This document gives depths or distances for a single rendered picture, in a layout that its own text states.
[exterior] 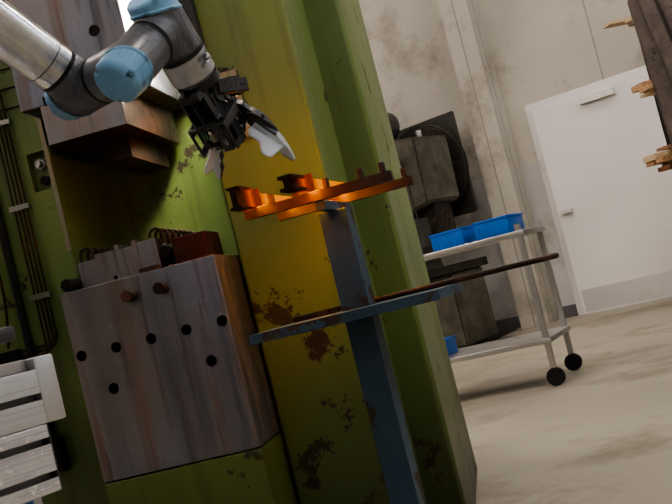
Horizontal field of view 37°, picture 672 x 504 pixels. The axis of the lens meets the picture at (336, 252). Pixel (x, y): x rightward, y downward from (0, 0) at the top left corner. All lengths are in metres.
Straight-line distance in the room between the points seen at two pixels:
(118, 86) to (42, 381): 0.43
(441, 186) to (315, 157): 7.38
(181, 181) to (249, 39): 0.54
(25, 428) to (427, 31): 9.86
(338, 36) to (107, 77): 1.53
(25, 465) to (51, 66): 0.58
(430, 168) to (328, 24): 6.83
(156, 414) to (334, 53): 1.18
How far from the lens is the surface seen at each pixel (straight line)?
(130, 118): 2.49
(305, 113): 2.49
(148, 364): 2.37
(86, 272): 2.47
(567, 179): 10.29
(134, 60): 1.50
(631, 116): 10.09
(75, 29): 2.54
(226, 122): 1.62
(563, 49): 10.40
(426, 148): 9.77
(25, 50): 1.57
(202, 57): 1.62
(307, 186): 1.97
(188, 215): 2.89
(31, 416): 1.41
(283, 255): 2.48
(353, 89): 2.93
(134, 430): 2.40
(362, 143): 2.91
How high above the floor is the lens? 0.75
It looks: 3 degrees up
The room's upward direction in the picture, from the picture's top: 14 degrees counter-clockwise
